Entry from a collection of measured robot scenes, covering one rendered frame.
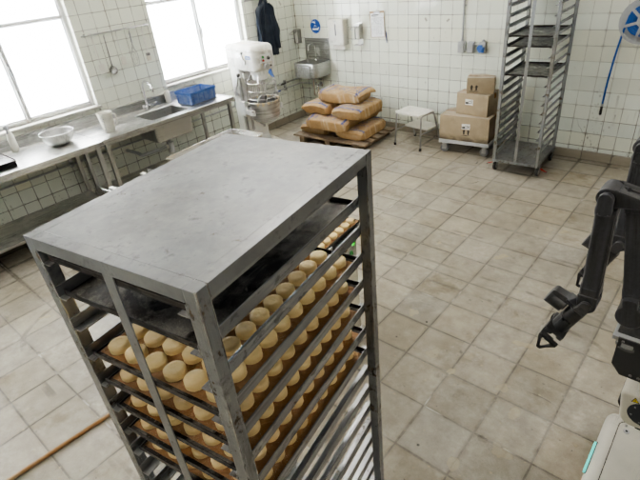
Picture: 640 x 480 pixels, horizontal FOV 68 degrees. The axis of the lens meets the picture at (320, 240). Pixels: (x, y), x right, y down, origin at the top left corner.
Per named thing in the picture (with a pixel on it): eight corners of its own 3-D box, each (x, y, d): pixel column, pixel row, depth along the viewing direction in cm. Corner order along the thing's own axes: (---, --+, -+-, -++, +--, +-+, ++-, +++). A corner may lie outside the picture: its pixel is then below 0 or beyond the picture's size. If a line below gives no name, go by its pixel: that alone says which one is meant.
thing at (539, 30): (529, 26, 496) (529, 25, 495) (570, 26, 474) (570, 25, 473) (509, 36, 457) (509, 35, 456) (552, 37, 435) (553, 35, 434)
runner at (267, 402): (359, 280, 144) (358, 271, 142) (367, 282, 142) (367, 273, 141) (220, 449, 98) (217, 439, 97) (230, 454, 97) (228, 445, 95)
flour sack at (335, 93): (315, 102, 645) (313, 90, 636) (331, 94, 674) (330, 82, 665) (361, 107, 608) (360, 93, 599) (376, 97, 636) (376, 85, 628)
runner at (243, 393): (357, 255, 139) (356, 247, 138) (366, 257, 138) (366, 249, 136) (211, 420, 94) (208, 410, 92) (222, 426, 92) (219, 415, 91)
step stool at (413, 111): (441, 141, 623) (443, 107, 600) (420, 151, 600) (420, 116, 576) (414, 134, 654) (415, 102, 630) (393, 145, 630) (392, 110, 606)
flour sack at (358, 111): (358, 123, 597) (357, 110, 589) (330, 120, 620) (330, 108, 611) (386, 108, 646) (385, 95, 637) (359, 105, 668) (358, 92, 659)
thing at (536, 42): (528, 35, 501) (528, 34, 500) (569, 36, 478) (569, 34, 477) (508, 47, 462) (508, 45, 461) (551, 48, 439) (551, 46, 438)
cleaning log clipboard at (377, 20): (387, 42, 628) (387, 9, 607) (387, 43, 627) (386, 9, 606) (370, 42, 644) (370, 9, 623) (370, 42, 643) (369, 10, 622)
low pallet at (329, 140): (294, 141, 678) (293, 133, 672) (328, 124, 729) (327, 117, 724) (364, 154, 610) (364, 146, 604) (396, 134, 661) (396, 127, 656)
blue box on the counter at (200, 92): (191, 106, 553) (190, 93, 546) (176, 103, 570) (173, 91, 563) (217, 96, 579) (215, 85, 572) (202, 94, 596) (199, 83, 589)
